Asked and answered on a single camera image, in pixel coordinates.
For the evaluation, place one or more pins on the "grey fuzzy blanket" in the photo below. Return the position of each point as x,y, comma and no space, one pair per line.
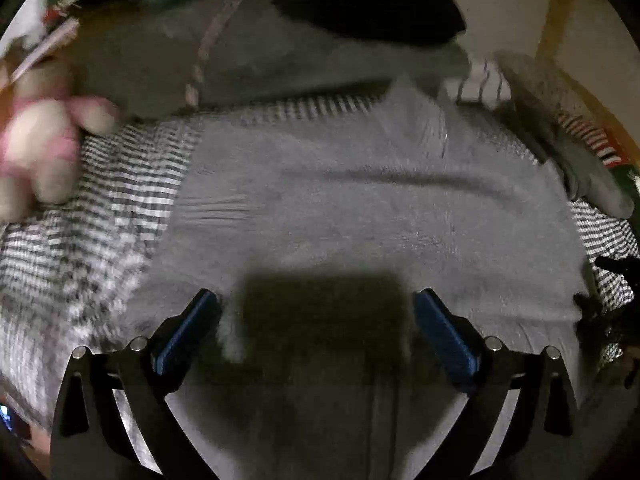
550,120

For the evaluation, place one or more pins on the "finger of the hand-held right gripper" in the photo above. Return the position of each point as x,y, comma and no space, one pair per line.
595,310
617,263

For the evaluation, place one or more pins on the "black and white checked bedsheet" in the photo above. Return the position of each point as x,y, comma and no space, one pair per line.
100,210

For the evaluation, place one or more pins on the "pink and cream plush toy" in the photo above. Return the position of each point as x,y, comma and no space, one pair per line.
35,130

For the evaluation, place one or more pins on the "light grey sweater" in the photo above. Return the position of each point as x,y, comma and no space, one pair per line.
350,200

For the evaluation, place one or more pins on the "white grey striped cloth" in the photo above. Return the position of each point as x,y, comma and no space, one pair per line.
482,85

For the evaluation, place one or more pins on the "dark green cloth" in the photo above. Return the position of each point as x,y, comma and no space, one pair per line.
627,177

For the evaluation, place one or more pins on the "red white black striped cloth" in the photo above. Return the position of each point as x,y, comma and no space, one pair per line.
595,140

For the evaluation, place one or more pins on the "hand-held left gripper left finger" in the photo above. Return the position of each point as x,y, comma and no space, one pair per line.
186,332

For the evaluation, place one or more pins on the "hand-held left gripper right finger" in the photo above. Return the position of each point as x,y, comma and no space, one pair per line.
445,340

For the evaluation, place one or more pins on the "wooden bed frame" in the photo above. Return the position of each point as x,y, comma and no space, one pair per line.
556,15

